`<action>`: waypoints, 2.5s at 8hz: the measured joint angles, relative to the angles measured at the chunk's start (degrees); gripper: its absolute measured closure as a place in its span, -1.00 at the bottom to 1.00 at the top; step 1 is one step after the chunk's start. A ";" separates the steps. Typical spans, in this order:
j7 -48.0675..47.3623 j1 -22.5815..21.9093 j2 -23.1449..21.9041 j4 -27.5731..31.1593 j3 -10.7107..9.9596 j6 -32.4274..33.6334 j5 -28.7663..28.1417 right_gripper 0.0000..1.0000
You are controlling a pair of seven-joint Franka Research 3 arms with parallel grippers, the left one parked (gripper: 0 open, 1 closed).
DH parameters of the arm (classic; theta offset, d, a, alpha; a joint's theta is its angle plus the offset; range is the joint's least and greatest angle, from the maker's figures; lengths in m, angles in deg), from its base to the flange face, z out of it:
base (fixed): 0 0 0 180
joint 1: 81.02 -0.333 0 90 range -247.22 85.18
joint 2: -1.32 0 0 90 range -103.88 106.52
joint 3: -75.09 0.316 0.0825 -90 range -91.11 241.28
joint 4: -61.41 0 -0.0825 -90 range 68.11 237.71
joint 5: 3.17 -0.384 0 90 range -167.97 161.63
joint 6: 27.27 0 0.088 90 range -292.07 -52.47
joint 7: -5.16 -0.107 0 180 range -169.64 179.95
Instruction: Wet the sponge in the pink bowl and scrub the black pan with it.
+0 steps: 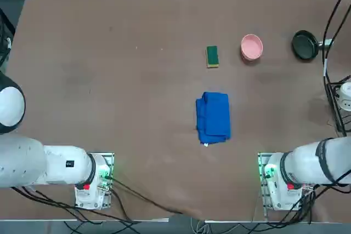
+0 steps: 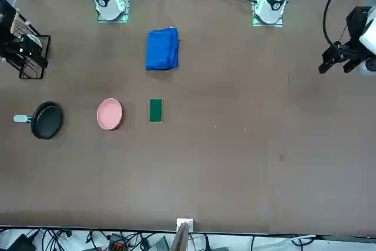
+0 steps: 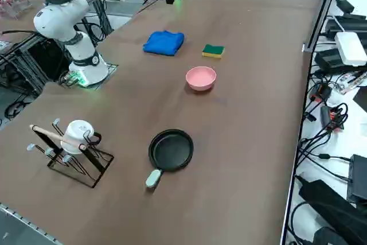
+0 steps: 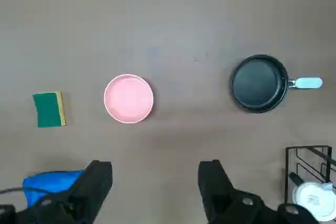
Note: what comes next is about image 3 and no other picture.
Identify green yellow sponge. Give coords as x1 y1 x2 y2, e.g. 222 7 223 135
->
201 44 225 60

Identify pink bowl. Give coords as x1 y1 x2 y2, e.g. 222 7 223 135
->
185 66 217 93

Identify folded blue cloth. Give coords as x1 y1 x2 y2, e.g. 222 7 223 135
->
142 30 185 56

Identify small black power adapter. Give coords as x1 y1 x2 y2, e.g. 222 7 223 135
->
334 0 355 14

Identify white mug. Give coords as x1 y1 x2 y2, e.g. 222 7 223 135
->
60 119 103 155

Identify flat black box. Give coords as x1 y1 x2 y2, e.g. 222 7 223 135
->
325 14 367 38

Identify orange black power plug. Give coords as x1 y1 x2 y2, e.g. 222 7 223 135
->
311 83 333 104

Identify black electronics box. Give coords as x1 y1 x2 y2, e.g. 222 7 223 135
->
346 154 367 203

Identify aluminium edge strip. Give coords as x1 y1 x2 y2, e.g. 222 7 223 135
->
0 202 63 245

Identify black equipment frame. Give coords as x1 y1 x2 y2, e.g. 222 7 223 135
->
0 29 72 99

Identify aluminium camera post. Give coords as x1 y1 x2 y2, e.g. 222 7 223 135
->
302 0 345 54

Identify black pan pale handle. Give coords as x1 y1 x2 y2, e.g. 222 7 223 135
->
145 129 195 190

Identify black wire cup rack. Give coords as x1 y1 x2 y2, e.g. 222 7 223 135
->
26 118 115 189

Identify black adapter red wires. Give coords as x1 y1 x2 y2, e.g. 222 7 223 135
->
319 104 349 133

